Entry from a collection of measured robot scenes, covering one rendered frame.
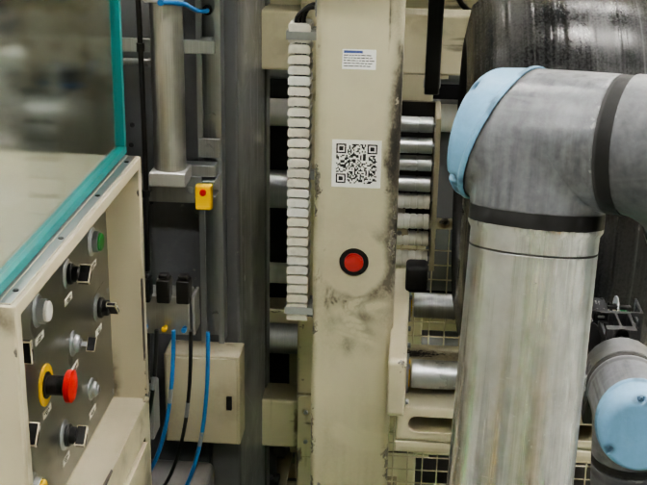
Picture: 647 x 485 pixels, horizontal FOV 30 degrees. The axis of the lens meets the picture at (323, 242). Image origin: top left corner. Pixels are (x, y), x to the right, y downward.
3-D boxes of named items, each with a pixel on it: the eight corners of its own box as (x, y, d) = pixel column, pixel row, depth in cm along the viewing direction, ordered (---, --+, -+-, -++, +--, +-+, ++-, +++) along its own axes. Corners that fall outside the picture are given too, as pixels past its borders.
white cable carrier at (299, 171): (285, 319, 194) (287, 23, 178) (289, 308, 199) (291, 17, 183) (313, 321, 194) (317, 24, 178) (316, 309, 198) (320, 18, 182)
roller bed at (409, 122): (330, 267, 231) (333, 114, 221) (335, 241, 245) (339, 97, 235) (433, 271, 230) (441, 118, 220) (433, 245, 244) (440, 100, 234)
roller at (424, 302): (407, 293, 217) (406, 319, 216) (407, 290, 213) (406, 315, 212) (604, 302, 215) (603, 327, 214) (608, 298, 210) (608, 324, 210)
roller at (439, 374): (404, 358, 191) (402, 386, 190) (404, 359, 186) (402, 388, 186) (629, 369, 188) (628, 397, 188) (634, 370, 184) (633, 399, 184)
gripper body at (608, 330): (638, 296, 157) (655, 332, 146) (632, 357, 160) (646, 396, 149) (579, 293, 158) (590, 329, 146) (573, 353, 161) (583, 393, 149)
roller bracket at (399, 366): (385, 418, 185) (388, 359, 181) (393, 316, 222) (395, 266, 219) (407, 419, 184) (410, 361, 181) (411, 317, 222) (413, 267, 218)
